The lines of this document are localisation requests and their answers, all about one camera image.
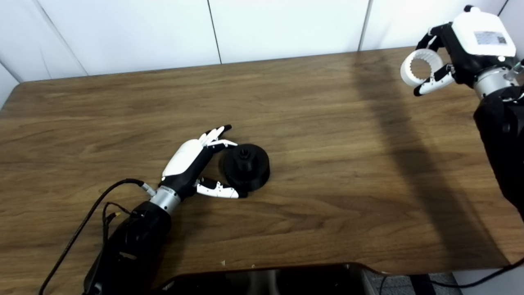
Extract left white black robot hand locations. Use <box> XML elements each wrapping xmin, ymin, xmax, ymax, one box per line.
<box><xmin>160</xmin><ymin>125</ymin><xmax>240</xmax><ymax>201</ymax></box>

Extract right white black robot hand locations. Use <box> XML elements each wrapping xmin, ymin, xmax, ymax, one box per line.
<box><xmin>413</xmin><ymin>5</ymin><xmax>517</xmax><ymax>97</ymax></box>

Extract round black plastic part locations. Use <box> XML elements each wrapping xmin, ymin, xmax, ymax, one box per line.
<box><xmin>223</xmin><ymin>144</ymin><xmax>271</xmax><ymax>192</ymax></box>

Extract white toothed plastic ring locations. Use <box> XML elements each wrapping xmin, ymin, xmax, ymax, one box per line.
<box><xmin>400</xmin><ymin>48</ymin><xmax>445</xmax><ymax>87</ymax></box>

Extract glossy black robot torso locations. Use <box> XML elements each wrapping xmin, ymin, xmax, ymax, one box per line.
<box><xmin>151</xmin><ymin>263</ymin><xmax>381</xmax><ymax>295</ymax></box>

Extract black table foot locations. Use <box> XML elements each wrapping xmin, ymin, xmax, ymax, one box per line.
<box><xmin>409</xmin><ymin>274</ymin><xmax>434</xmax><ymax>295</ymax></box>

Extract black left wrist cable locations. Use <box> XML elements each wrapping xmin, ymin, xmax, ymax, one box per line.
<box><xmin>39</xmin><ymin>178</ymin><xmax>157</xmax><ymax>295</ymax></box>

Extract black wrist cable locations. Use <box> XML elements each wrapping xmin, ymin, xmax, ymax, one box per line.
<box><xmin>39</xmin><ymin>178</ymin><xmax>157</xmax><ymax>295</ymax></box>
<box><xmin>426</xmin><ymin>257</ymin><xmax>524</xmax><ymax>288</ymax></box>

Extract thin left wrist wires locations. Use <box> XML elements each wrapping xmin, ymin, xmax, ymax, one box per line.
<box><xmin>102</xmin><ymin>202</ymin><xmax>142</xmax><ymax>242</ymax></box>

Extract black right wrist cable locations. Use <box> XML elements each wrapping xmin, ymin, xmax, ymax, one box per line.
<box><xmin>426</xmin><ymin>257</ymin><xmax>524</xmax><ymax>288</ymax></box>

